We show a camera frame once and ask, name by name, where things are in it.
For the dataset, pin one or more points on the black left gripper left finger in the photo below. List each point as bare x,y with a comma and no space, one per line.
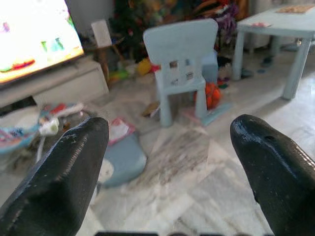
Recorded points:
56,177

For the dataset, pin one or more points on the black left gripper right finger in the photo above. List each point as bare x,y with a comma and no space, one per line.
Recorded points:
280,177

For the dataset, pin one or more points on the colourful baby bouncer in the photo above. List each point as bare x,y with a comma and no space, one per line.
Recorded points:
17,135

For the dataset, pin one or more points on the blue floor cushion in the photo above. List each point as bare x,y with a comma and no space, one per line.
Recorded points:
125,159

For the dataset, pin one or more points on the pink white booklet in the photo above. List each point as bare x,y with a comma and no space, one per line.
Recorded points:
120,130

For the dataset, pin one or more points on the white television console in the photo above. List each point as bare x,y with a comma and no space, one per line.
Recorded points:
69,78

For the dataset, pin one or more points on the orange ball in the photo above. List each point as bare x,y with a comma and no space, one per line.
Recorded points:
212,94

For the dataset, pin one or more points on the brown wooden stool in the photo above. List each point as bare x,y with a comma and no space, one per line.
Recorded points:
103,56

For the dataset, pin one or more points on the round yellow toy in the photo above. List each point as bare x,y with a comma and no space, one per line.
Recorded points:
144,67

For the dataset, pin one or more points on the flat screen television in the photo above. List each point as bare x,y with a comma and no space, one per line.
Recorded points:
32,37

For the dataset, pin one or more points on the white box speaker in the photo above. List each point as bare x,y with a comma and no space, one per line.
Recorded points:
101,33

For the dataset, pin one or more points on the light blue children's table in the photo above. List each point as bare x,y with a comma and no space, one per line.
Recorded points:
278,24

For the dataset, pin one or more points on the decorated christmas tree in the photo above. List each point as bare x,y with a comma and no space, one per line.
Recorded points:
128,24

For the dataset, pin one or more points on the wooden puzzle board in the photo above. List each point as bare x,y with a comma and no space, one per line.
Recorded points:
295,9

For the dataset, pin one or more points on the light blue children's chair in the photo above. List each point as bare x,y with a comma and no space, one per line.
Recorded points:
179,41

